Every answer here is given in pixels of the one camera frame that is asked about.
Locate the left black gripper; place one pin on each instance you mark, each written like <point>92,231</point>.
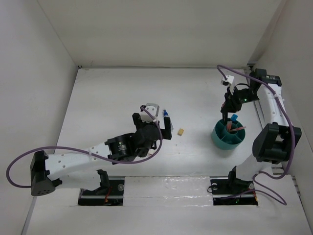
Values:
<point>140,124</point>

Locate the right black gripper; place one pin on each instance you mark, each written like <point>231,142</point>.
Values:
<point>231,105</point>

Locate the blue capped black highlighter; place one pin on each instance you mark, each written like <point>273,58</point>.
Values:
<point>233,117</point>

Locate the small clear spray bottle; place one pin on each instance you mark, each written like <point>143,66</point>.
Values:
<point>165,114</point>

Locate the red white pen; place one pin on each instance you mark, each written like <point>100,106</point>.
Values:
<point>237,129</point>

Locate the pink purple pen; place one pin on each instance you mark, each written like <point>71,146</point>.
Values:
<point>231,128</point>

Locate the orange pen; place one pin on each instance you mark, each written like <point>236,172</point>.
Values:
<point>228,125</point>

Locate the pink mini stapler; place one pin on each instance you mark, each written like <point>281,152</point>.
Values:
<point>151,153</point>

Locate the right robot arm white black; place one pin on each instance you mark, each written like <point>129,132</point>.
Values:
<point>276,142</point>

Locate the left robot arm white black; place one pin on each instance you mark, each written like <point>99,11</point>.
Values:
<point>81,168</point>

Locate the tan eraser block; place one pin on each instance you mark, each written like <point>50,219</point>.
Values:
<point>180,132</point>

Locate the teal round compartment organizer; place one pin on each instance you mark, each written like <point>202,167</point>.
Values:
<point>225,140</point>

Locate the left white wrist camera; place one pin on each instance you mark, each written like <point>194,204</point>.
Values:
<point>149,112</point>

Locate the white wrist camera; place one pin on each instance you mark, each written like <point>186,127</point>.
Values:
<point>227,80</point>
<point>149,112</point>

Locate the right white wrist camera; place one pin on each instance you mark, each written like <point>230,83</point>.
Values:
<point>227,80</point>

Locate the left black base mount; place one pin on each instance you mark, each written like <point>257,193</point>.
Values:
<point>110,191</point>

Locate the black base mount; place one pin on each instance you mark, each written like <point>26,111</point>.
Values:
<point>110,191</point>
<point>227,191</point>

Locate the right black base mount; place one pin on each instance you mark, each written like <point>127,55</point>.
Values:
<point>227,191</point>

